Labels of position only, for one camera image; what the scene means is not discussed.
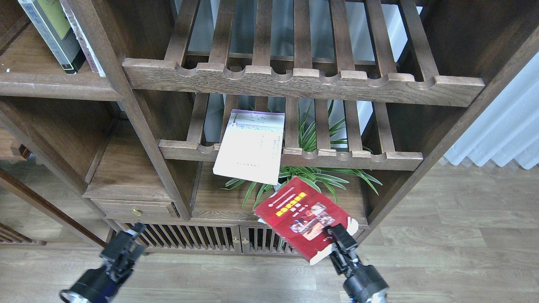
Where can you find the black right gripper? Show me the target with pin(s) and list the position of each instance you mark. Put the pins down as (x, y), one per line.
(364, 284)

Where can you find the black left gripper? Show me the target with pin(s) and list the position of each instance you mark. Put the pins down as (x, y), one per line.
(101, 285)

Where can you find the wooden furniture frame left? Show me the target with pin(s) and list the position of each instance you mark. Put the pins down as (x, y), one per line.
(38, 210)

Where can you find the white lavender paperback book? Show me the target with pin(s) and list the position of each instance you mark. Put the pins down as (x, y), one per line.
(251, 147)

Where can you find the white pleated curtain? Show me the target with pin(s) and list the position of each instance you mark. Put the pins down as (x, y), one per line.
(508, 130)

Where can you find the green spider plant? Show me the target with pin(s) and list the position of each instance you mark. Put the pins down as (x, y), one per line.
(312, 175)

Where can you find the red paperback book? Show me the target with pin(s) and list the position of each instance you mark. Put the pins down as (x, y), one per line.
(299, 213)

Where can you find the white upright book spine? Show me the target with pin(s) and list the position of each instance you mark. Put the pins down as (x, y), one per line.
(91, 58)

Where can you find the dark wooden bookshelf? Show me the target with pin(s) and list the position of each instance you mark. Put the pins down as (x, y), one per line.
(408, 76)

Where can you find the green grey black-edged book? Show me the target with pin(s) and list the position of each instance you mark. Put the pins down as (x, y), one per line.
(50, 21)

